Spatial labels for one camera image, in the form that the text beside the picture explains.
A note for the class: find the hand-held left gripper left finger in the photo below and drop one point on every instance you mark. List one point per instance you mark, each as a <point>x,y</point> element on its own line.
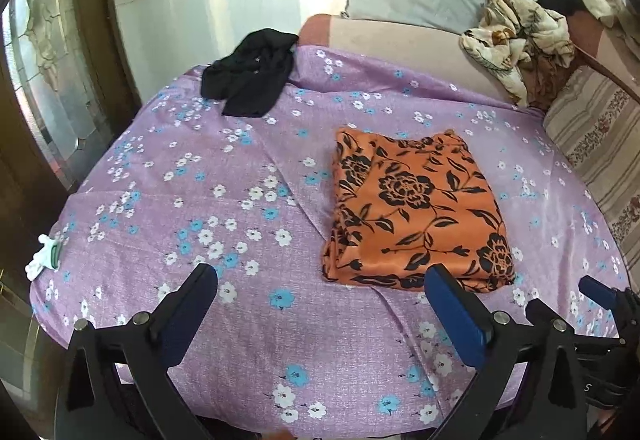
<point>192,315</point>

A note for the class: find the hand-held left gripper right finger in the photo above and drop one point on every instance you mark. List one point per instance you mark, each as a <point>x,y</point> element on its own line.
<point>455,315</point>

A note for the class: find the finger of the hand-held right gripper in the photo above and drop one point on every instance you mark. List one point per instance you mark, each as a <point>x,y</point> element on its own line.
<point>597,294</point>

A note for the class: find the orange black floral cloth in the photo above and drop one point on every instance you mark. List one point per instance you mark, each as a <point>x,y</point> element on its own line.
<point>415,220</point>

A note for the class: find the white green small item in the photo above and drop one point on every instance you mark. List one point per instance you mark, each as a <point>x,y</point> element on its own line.
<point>42,257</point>

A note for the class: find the striped beige cushion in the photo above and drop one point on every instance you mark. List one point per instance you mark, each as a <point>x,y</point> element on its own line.
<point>595,119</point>

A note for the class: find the purple floral bedsheet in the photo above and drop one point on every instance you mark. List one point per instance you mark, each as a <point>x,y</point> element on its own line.
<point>250,144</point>

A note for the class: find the black garment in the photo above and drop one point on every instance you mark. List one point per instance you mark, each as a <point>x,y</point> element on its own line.
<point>250,74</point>

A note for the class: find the brown cushion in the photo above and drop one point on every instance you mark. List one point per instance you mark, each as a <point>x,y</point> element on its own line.
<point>600,39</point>

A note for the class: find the cream floral crumpled cloth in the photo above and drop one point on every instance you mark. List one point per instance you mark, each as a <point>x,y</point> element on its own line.
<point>505,44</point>

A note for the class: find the beige brown mattress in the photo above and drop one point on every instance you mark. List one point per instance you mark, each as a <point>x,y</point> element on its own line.
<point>400,49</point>

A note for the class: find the wooden door with glass panel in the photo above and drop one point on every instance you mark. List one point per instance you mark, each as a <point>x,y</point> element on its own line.
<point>60,69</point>

